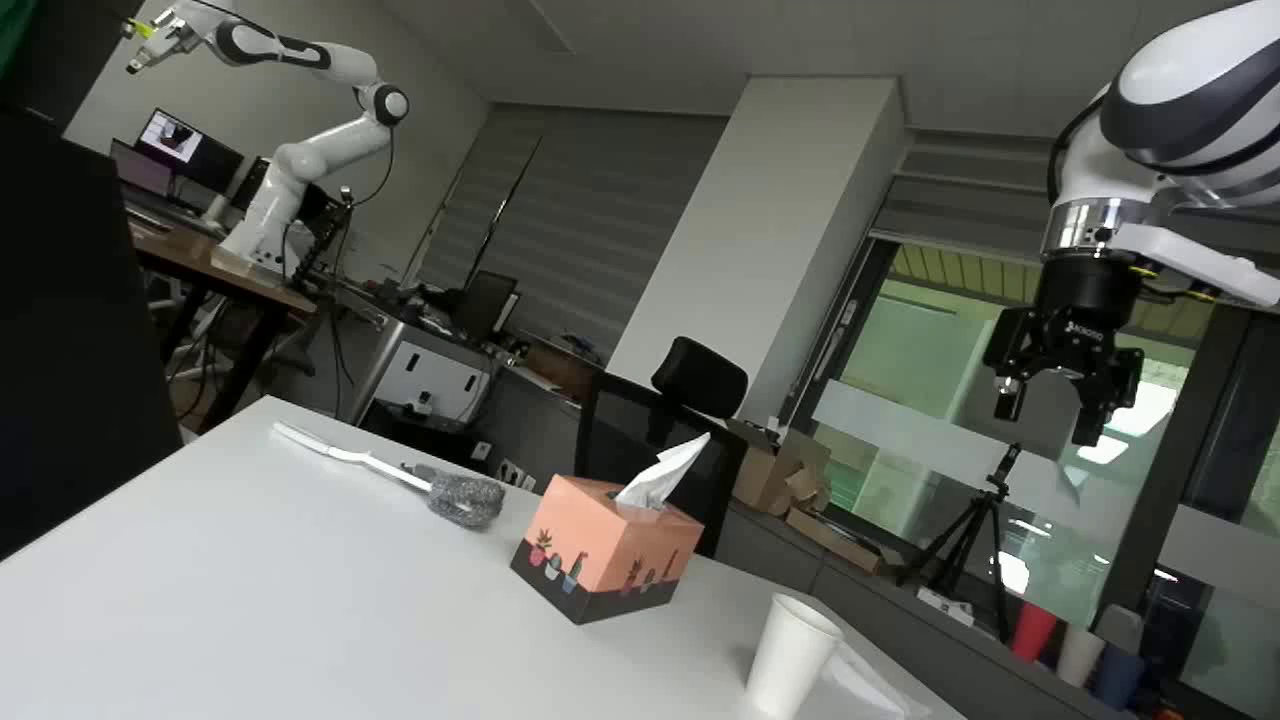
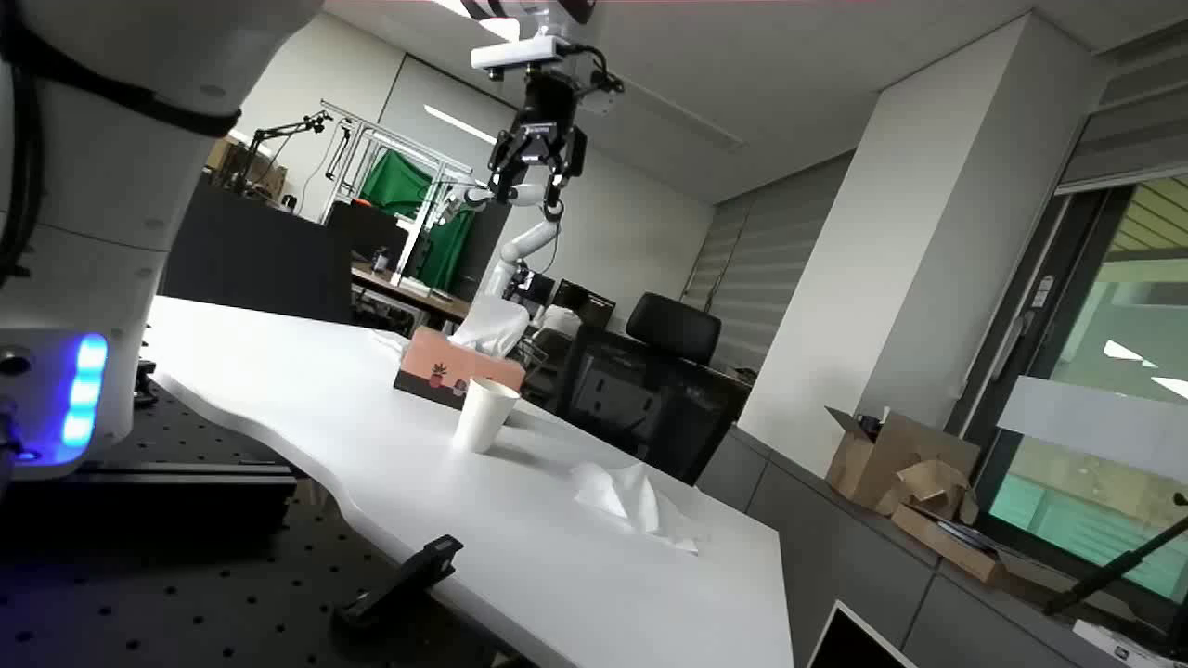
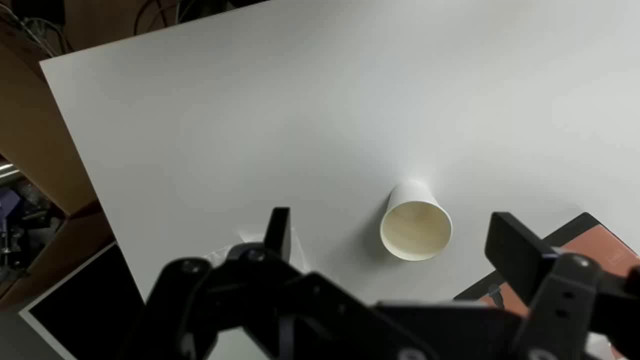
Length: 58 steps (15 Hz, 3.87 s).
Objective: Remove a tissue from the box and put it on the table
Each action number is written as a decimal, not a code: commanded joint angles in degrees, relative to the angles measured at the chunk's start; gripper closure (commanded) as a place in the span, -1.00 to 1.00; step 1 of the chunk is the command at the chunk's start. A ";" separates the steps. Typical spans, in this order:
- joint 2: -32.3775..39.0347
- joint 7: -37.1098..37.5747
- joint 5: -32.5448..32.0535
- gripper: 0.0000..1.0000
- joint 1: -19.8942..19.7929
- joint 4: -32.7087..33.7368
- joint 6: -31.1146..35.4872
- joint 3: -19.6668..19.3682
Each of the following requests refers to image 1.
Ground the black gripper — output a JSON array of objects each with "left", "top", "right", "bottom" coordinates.
[{"left": 985, "top": 253, "right": 1153, "bottom": 454}]

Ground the white tissue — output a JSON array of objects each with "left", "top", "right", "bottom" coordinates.
[{"left": 610, "top": 427, "right": 716, "bottom": 517}]

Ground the open brown cardboard box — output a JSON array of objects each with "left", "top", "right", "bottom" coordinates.
[{"left": 732, "top": 438, "right": 831, "bottom": 526}]

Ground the orange tissue box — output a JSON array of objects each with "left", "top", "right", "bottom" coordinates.
[{"left": 508, "top": 473, "right": 708, "bottom": 629}]

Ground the red plastic cup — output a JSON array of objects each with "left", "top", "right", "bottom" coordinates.
[{"left": 1007, "top": 601, "right": 1064, "bottom": 668}]

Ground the white plastic cup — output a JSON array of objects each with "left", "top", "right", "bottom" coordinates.
[{"left": 1058, "top": 620, "right": 1111, "bottom": 693}]

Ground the flat brown cardboard piece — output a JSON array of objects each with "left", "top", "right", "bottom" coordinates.
[{"left": 783, "top": 506, "right": 891, "bottom": 577}]

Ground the blue plastic cup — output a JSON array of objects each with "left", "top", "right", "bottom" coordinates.
[{"left": 1093, "top": 645, "right": 1153, "bottom": 712}]

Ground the grey low window cabinet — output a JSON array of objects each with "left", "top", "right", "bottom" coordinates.
[{"left": 716, "top": 506, "right": 1138, "bottom": 720}]

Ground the black office chair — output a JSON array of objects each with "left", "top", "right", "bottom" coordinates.
[{"left": 573, "top": 336, "right": 751, "bottom": 557}]

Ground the white paper cup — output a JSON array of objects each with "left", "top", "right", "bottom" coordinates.
[{"left": 742, "top": 594, "right": 848, "bottom": 720}]

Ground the grey roller blind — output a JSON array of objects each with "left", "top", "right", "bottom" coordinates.
[{"left": 415, "top": 104, "right": 732, "bottom": 365}]

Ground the grey crumpled scrubber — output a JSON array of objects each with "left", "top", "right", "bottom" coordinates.
[{"left": 426, "top": 473, "right": 508, "bottom": 533}]

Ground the grey drawer cabinet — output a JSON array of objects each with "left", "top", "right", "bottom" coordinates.
[{"left": 352, "top": 315, "right": 497, "bottom": 431}]

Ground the wooden desk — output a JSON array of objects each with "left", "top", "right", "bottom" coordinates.
[{"left": 125, "top": 217, "right": 323, "bottom": 431}]

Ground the lit computer monitor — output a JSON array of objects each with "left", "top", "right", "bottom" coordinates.
[{"left": 136, "top": 104, "right": 250, "bottom": 205}]

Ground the black partition panel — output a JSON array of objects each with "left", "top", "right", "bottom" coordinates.
[{"left": 0, "top": 104, "right": 185, "bottom": 557}]

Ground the black camera tripod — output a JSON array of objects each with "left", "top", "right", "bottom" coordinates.
[{"left": 891, "top": 440, "right": 1032, "bottom": 645}]

